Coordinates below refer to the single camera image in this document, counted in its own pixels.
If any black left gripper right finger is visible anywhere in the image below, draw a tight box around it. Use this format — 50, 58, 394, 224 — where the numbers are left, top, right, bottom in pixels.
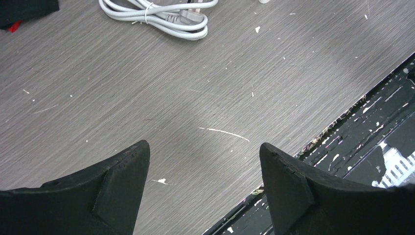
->
259, 142, 415, 235

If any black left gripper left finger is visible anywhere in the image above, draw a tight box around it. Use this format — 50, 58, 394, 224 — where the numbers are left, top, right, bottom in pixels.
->
0, 140, 150, 235

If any grey coiled cable centre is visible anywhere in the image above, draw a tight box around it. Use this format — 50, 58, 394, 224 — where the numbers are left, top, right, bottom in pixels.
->
98, 0, 219, 41

